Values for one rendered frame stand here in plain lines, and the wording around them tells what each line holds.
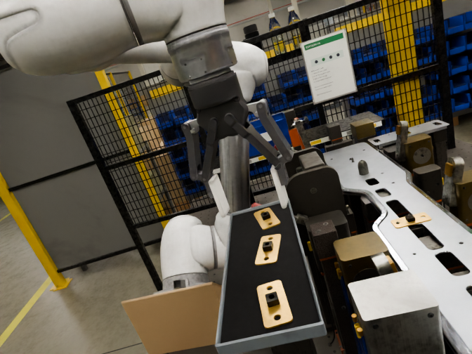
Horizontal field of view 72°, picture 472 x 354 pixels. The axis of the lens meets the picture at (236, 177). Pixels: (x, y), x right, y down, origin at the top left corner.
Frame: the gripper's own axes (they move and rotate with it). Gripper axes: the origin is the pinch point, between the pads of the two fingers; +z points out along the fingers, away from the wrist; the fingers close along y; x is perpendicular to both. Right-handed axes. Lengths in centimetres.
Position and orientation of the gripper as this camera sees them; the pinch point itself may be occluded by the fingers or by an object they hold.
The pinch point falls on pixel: (251, 197)
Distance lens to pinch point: 54.7
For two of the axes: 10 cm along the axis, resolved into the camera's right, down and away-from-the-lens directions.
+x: 2.6, -4.1, 8.7
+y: 9.1, -1.8, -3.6
